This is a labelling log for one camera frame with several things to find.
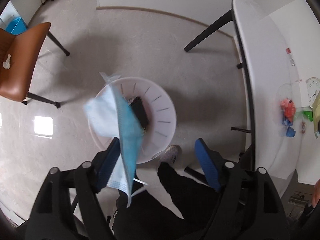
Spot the black table leg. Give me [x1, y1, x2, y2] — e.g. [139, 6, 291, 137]
[184, 10, 233, 52]

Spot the black trouser leg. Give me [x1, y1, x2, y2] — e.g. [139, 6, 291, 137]
[112, 163, 220, 239]

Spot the blue wrapper on table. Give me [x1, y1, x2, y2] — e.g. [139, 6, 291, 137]
[283, 117, 296, 138]

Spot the blue plastic bin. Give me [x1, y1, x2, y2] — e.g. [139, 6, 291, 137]
[5, 17, 27, 35]

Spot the green candy wrapper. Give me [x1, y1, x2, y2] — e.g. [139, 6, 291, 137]
[295, 111, 313, 122]

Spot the red snack packet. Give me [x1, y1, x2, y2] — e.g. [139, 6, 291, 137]
[280, 98, 296, 122]

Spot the grey slipper foot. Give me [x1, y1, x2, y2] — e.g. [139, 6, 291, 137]
[160, 145, 181, 165]

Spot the white round clock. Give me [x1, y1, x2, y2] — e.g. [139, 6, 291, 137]
[306, 77, 320, 107]

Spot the blue face mask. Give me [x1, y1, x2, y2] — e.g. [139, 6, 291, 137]
[84, 73, 144, 206]

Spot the white tissue on chair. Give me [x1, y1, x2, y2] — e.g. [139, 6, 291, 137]
[3, 54, 11, 69]

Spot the brown leather chair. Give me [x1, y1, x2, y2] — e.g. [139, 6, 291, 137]
[0, 22, 70, 108]

